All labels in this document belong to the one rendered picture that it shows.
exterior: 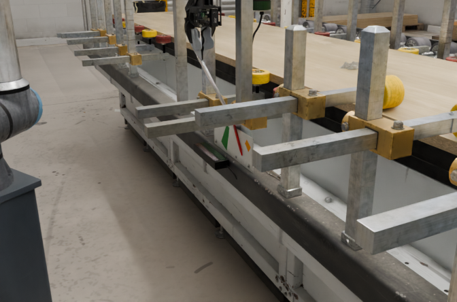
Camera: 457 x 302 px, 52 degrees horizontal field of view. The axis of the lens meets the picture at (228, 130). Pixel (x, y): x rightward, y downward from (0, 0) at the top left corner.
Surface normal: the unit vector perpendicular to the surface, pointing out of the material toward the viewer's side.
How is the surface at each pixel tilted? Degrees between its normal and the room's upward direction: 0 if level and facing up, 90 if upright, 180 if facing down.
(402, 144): 90
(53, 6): 90
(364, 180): 90
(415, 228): 90
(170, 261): 0
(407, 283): 0
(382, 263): 0
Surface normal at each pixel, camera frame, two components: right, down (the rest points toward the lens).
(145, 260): -0.01, -0.95
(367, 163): 0.43, 0.30
